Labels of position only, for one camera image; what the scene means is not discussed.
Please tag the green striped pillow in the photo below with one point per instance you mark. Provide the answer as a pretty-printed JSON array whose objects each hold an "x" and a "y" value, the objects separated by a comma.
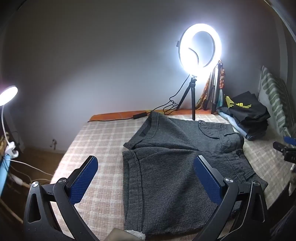
[{"x": 275, "y": 99}]

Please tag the white fluffy cloth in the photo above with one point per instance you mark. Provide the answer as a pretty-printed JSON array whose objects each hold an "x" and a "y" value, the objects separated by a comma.
[{"x": 137, "y": 235}]

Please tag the grey pants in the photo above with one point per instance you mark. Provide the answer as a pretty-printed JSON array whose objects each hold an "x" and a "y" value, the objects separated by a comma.
[{"x": 166, "y": 176}]

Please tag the black tripod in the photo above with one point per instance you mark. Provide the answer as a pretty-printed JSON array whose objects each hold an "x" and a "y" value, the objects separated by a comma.
[{"x": 192, "y": 97}]

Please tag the white desk lamp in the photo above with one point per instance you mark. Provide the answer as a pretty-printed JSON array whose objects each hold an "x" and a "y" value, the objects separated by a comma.
[{"x": 8, "y": 92}]

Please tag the beige checked blanket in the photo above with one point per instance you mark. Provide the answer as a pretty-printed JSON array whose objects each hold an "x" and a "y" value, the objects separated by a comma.
[{"x": 101, "y": 143}]

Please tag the orange mattress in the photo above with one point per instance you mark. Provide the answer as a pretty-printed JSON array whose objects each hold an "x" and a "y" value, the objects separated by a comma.
[{"x": 115, "y": 115}]

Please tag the folded metal stand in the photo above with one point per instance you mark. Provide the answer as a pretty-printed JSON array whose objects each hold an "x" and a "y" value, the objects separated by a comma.
[{"x": 214, "y": 92}]

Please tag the black folded shirt yellow print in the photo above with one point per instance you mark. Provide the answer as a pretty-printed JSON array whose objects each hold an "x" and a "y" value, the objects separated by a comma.
[{"x": 247, "y": 109}]

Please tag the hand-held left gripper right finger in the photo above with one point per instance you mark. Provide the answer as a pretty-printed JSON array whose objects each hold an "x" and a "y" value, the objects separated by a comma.
[{"x": 208, "y": 183}]

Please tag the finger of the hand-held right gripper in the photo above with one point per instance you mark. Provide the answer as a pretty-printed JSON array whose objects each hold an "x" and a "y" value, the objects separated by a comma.
[{"x": 290, "y": 140}]

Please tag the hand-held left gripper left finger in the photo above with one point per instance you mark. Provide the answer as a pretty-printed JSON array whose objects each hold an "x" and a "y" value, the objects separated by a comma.
[{"x": 84, "y": 178}]

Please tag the light blue board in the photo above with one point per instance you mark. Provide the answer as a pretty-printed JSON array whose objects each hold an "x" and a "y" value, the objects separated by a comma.
[{"x": 3, "y": 176}]

